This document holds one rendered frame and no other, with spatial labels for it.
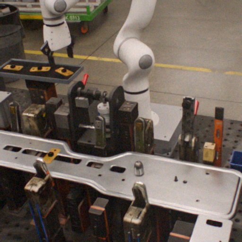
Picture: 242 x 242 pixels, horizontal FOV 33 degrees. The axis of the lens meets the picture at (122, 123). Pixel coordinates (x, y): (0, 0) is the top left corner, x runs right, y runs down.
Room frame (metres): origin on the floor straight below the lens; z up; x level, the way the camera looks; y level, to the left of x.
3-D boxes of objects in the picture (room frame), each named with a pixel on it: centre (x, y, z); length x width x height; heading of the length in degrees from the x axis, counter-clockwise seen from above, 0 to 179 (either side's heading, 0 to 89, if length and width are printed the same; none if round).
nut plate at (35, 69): (1.61, 0.32, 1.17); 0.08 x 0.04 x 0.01; 79
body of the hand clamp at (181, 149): (1.16, -0.22, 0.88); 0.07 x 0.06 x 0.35; 154
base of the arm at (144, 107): (1.69, -0.08, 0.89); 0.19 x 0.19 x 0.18
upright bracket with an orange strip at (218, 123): (1.10, -0.31, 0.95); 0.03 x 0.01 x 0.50; 64
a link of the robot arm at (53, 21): (1.56, 0.22, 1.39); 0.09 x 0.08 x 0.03; 130
